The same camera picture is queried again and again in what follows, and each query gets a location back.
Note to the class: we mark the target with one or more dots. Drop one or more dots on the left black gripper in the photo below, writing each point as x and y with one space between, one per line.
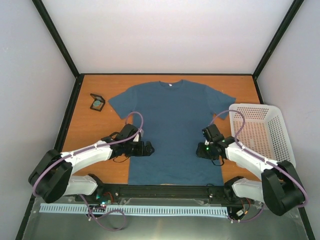
141 152

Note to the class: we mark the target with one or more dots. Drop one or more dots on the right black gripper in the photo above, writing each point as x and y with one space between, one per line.
200 152

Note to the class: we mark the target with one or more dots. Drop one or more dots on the blue t-shirt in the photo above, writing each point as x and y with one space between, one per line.
172 116

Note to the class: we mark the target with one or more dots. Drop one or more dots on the black brooch box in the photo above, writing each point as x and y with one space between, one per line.
98 102

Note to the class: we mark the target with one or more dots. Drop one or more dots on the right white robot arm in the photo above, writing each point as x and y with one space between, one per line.
260 172

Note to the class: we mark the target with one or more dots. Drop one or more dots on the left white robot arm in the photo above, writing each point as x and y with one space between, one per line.
54 176

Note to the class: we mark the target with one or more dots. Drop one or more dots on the white perforated plastic basket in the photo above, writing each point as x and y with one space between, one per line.
262 128

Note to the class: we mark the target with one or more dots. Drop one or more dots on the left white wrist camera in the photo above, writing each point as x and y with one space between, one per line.
139 136

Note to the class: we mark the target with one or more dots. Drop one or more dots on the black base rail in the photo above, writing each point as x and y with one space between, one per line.
213 194

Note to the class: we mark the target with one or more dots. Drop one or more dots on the light blue cable duct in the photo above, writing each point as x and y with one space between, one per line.
136 210

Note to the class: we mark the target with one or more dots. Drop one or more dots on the left rear black frame post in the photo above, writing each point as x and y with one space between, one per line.
47 20

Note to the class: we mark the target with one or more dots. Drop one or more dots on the black enclosure frame post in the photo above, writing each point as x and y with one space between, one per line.
281 30

